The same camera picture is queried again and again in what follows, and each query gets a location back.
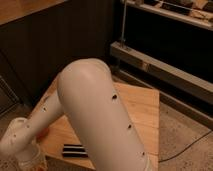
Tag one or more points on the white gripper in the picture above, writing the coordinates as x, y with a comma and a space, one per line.
32, 158

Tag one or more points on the orange pepper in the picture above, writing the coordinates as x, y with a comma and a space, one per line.
42, 134

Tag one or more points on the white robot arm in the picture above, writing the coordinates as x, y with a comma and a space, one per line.
85, 94

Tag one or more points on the black white striped block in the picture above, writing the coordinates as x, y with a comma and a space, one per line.
74, 150

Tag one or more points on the metal shelf rack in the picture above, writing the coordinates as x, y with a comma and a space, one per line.
169, 22

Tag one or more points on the grey floor rail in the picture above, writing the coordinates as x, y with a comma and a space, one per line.
180, 90

